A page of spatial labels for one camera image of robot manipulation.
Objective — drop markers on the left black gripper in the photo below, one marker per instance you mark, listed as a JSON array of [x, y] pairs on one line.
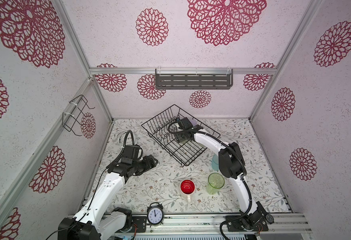
[[149, 163]]

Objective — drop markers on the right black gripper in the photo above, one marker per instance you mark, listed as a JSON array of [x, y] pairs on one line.
[[178, 138]]

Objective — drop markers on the teal transparent cup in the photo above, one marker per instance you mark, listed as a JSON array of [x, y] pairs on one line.
[[215, 163]]

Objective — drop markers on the green transparent cup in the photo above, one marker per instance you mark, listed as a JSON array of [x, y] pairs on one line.
[[215, 183]]

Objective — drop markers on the lavender plastic cup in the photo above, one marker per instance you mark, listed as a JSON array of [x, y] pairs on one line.
[[194, 122]]

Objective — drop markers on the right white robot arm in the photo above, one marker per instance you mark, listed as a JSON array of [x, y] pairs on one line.
[[252, 216]]

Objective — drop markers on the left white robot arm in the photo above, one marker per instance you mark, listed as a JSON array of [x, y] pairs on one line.
[[88, 223]]

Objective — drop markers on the red white mug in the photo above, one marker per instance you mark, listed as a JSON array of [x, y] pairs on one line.
[[187, 189]]

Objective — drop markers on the black alarm clock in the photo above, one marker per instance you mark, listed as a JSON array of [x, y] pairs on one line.
[[155, 214]]

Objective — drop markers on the black wire dish rack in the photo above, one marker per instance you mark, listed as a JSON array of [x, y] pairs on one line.
[[163, 127]]

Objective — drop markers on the grey wall shelf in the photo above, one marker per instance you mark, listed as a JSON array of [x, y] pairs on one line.
[[196, 81]]

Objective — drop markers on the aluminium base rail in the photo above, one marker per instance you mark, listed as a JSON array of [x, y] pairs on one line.
[[192, 226]]

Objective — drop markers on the black wire wall holder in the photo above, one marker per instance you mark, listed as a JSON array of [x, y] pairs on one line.
[[79, 121]]

